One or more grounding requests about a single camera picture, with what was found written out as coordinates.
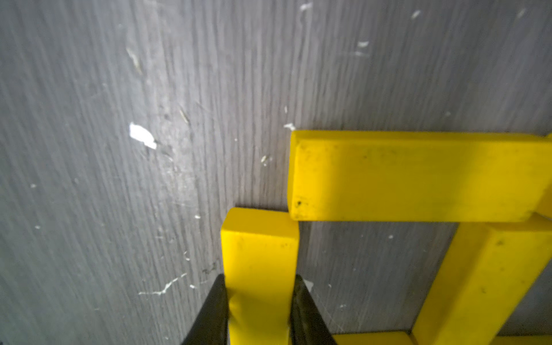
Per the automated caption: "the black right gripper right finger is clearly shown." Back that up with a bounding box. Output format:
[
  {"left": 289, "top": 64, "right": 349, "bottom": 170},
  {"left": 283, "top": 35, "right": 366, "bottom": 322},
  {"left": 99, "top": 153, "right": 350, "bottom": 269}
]
[{"left": 290, "top": 275, "right": 337, "bottom": 345}]

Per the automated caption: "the yellow block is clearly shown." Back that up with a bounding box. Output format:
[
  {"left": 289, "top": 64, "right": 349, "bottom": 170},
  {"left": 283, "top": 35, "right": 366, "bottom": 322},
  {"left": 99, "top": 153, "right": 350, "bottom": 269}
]
[
  {"left": 221, "top": 208, "right": 300, "bottom": 344},
  {"left": 333, "top": 331, "right": 552, "bottom": 345},
  {"left": 534, "top": 155, "right": 551, "bottom": 220},
  {"left": 287, "top": 130, "right": 551, "bottom": 222},
  {"left": 412, "top": 214, "right": 551, "bottom": 344}
]

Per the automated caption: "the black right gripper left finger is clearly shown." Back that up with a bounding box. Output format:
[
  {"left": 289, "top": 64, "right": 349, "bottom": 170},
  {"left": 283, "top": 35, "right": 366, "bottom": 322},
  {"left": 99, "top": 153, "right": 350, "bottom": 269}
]
[{"left": 181, "top": 274, "right": 229, "bottom": 345}]

